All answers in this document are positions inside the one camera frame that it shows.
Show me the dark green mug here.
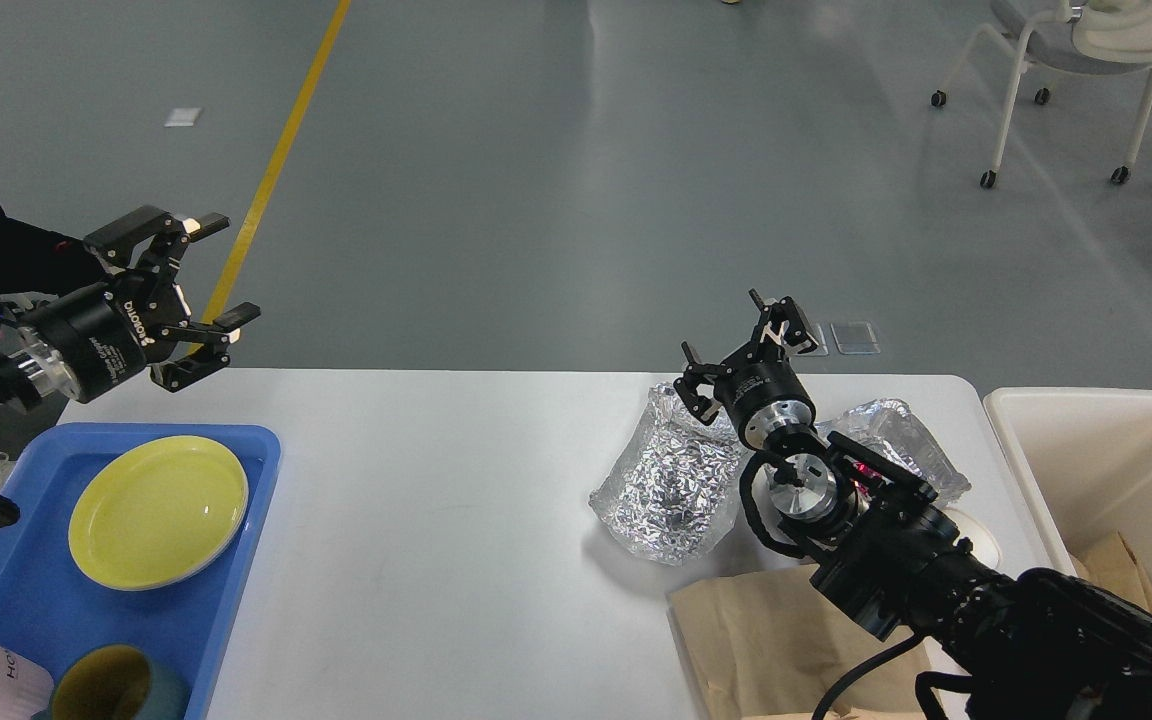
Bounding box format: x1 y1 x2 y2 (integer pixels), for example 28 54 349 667
33 644 191 719

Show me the crumpled foil tray left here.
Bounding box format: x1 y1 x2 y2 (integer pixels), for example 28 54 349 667
588 382 748 568

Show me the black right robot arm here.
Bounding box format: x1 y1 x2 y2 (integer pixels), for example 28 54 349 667
673 291 1152 719

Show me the beige waste bin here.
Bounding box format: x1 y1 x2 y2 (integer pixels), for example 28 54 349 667
983 388 1152 579

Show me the foil tray right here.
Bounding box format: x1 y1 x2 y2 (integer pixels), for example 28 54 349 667
814 397 972 509

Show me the yellow plastic plate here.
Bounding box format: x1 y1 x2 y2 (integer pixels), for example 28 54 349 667
67 435 250 592

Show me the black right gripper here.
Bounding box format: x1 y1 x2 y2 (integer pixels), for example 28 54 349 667
673 290 820 448

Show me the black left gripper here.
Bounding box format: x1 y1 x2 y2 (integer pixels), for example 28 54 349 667
15 206 262 404

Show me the brown paper bag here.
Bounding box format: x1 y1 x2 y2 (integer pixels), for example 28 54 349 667
669 566 911 719

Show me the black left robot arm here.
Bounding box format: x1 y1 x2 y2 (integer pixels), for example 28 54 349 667
0 206 262 529

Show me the brown paper in bin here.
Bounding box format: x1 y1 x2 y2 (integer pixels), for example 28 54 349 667
1066 530 1152 614

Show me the white office chair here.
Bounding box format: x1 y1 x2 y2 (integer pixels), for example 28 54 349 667
931 1 1152 190

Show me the white paper cup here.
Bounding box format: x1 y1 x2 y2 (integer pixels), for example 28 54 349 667
942 507 1002 570

